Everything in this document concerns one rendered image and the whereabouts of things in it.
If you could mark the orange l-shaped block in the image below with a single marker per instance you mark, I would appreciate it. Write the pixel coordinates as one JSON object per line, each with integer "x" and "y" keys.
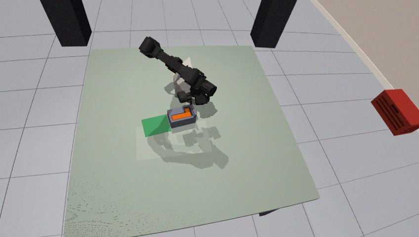
{"x": 183, "y": 115}

